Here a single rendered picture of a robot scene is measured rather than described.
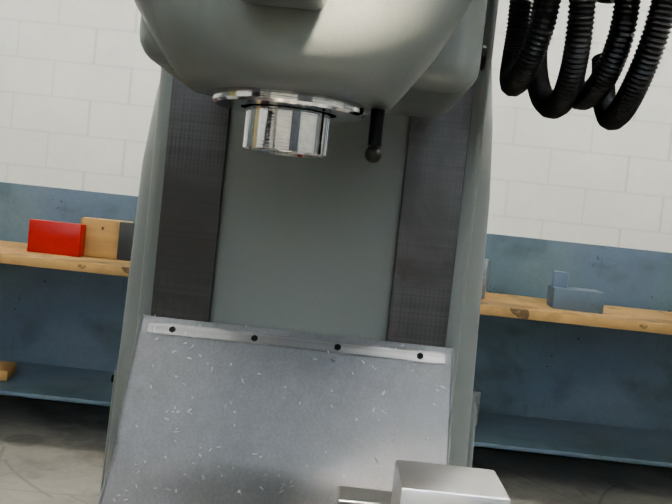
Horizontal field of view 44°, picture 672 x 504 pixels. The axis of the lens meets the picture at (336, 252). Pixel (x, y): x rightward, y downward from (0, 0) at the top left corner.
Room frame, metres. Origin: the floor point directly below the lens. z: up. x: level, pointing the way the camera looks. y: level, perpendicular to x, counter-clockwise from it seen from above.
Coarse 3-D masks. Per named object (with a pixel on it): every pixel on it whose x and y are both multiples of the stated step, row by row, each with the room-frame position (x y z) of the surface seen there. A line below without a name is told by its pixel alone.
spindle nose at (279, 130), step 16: (256, 112) 0.46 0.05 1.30; (272, 112) 0.45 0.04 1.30; (288, 112) 0.45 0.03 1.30; (304, 112) 0.45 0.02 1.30; (320, 112) 0.46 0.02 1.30; (256, 128) 0.46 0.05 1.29; (272, 128) 0.45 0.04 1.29; (288, 128) 0.45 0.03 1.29; (304, 128) 0.45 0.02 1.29; (320, 128) 0.46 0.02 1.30; (256, 144) 0.46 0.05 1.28; (272, 144) 0.45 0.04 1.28; (288, 144) 0.45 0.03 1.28; (304, 144) 0.46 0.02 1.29; (320, 144) 0.46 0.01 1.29
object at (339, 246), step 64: (192, 128) 0.84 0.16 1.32; (384, 128) 0.85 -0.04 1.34; (448, 128) 0.84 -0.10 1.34; (192, 192) 0.84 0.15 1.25; (256, 192) 0.85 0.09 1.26; (320, 192) 0.85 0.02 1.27; (384, 192) 0.85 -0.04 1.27; (448, 192) 0.84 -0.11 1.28; (192, 256) 0.84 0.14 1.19; (256, 256) 0.85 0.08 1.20; (320, 256) 0.85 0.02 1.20; (384, 256) 0.85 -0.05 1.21; (448, 256) 0.84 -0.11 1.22; (128, 320) 0.88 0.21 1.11; (256, 320) 0.85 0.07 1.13; (320, 320) 0.85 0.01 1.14; (384, 320) 0.85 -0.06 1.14; (448, 320) 0.85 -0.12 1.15
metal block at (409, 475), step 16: (400, 464) 0.49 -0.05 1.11; (416, 464) 0.49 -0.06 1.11; (432, 464) 0.50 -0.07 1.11; (400, 480) 0.46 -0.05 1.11; (416, 480) 0.46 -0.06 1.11; (432, 480) 0.47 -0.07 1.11; (448, 480) 0.47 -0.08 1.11; (464, 480) 0.47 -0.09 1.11; (480, 480) 0.48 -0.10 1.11; (496, 480) 0.48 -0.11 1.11; (400, 496) 0.45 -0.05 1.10; (416, 496) 0.45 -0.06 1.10; (432, 496) 0.45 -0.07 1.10; (448, 496) 0.45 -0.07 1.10; (464, 496) 0.45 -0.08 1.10; (480, 496) 0.45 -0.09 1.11; (496, 496) 0.45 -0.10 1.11
